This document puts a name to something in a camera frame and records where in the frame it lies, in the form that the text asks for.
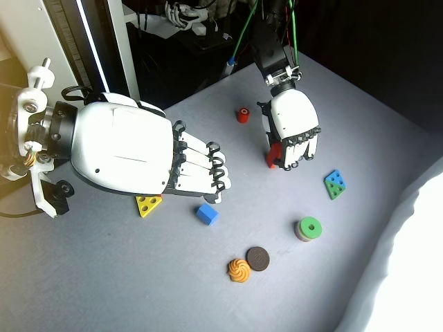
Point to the stacked coloured rings toy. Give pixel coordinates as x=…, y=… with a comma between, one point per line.
x=304, y=226

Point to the red rectangular block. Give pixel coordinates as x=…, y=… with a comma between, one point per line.
x=275, y=152

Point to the yellow triangle block with holes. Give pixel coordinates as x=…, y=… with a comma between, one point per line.
x=148, y=204

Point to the blue hexagonal block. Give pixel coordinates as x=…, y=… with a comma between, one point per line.
x=207, y=213

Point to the small red cylinder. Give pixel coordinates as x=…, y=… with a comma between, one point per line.
x=243, y=115

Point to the grey table cloth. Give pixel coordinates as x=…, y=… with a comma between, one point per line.
x=138, y=276

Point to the spare white robot hand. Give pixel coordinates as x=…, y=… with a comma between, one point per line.
x=180, y=14

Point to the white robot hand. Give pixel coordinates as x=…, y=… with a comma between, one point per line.
x=121, y=145
x=294, y=114

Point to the orange swirl cookie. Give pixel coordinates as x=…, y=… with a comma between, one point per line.
x=239, y=270

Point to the white robot body column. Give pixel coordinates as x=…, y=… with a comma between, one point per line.
x=31, y=31

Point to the green triangle block with holes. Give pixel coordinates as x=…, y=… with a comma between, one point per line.
x=333, y=192

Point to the brown round cookie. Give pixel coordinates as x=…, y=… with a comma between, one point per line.
x=257, y=258

